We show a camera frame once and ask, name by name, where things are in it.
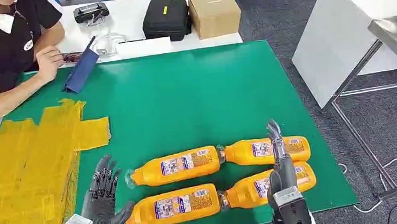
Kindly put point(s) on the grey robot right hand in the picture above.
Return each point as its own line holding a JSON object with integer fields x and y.
{"x": 285, "y": 175}

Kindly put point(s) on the black remote controller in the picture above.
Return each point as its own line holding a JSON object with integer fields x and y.
{"x": 89, "y": 11}

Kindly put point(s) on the person's right hand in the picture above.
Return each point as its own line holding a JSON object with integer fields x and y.
{"x": 48, "y": 62}

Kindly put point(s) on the black carrying case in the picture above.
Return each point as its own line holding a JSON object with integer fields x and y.
{"x": 166, "y": 21}

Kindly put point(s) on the white table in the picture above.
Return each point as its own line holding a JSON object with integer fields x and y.
{"x": 127, "y": 14}

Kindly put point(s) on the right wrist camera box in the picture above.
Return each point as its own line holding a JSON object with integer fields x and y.
{"x": 292, "y": 206}

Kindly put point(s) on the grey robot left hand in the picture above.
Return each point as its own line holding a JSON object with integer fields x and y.
{"x": 100, "y": 211}

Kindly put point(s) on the white panel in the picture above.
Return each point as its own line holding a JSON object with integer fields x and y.
{"x": 334, "y": 36}

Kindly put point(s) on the orange drink bottle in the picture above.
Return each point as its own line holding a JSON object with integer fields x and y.
{"x": 170, "y": 207}
{"x": 244, "y": 153}
{"x": 174, "y": 166}
{"x": 247, "y": 190}

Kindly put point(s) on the cardboard box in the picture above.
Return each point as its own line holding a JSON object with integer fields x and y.
{"x": 214, "y": 14}

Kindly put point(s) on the green table mat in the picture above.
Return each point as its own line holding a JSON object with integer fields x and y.
{"x": 183, "y": 98}

